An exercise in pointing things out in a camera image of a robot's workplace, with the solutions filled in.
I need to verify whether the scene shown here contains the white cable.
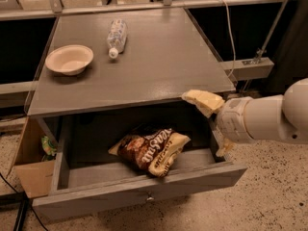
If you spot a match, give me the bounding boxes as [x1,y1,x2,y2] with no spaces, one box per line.
[211,0,239,82]

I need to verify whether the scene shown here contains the grey cabinet counter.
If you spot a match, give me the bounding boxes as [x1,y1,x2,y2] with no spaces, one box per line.
[28,9,234,117]

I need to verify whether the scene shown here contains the metal frame rail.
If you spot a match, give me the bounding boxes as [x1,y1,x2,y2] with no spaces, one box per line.
[0,0,284,21]

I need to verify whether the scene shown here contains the dark cabinet at right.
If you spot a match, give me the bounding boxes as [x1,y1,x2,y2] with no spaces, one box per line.
[264,0,308,94]

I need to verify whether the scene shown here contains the cardboard box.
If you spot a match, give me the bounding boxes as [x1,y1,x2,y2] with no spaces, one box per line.
[11,118,55,198]

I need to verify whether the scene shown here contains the green snack packet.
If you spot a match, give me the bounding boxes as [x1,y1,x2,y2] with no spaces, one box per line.
[41,136,57,162]

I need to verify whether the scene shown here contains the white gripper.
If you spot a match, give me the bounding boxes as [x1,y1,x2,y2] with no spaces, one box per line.
[181,90,254,157]

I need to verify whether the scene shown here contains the white paper bowl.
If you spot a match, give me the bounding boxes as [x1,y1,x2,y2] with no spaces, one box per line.
[45,45,93,76]

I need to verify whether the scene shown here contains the black floor cable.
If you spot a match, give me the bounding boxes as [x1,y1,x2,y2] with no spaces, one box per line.
[0,171,50,231]

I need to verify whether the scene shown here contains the grey open top drawer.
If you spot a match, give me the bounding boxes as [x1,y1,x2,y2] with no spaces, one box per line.
[33,101,246,219]

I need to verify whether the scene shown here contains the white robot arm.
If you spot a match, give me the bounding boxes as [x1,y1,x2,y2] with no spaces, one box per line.
[182,78,308,157]

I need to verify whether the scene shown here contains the clear plastic water bottle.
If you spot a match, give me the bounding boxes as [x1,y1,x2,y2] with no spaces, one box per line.
[107,19,128,59]

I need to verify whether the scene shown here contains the brown chip bag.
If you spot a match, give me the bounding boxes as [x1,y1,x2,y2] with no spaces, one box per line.
[108,128,191,177]

